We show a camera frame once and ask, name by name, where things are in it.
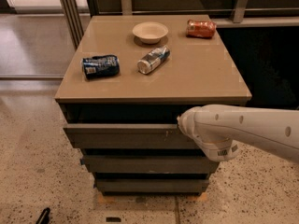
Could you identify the grey top drawer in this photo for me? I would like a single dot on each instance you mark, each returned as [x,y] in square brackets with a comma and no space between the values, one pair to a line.
[128,136]

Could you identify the grey drawer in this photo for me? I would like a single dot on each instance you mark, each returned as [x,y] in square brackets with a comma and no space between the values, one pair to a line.
[152,185]
[150,164]
[128,136]

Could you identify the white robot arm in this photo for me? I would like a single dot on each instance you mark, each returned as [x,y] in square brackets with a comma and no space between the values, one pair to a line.
[217,129]

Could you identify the grey drawer cabinet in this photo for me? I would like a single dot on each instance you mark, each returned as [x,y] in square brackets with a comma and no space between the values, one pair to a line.
[197,72]

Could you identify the grey middle drawer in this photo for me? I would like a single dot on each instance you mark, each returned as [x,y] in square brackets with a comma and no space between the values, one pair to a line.
[150,164]

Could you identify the grey bottom drawer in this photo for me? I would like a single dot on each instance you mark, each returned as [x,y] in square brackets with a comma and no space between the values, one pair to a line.
[152,185]

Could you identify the silver blue can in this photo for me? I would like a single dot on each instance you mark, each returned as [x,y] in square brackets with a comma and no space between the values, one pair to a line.
[153,59]

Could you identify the crushed orange soda can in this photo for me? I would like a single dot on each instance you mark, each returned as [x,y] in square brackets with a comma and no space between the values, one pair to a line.
[202,29]

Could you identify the white paper bowl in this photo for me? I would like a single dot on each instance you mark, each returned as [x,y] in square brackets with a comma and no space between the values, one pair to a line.
[150,32]

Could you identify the crushed blue soda can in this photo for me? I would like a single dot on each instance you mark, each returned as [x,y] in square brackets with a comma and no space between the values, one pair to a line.
[100,66]

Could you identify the dark floor marker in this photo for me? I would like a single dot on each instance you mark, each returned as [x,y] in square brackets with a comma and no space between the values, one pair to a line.
[113,219]

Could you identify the black object on floor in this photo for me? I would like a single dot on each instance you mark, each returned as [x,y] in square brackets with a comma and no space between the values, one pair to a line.
[44,217]

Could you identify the metal frame post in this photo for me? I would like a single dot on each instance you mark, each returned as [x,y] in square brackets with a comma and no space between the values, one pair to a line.
[75,28]

